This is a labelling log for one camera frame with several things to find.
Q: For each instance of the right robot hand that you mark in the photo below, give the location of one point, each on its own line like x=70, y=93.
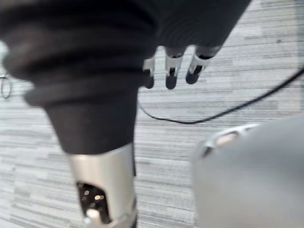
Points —
x=95, y=59

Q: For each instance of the silver robot leg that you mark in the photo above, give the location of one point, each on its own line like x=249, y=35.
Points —
x=251, y=180

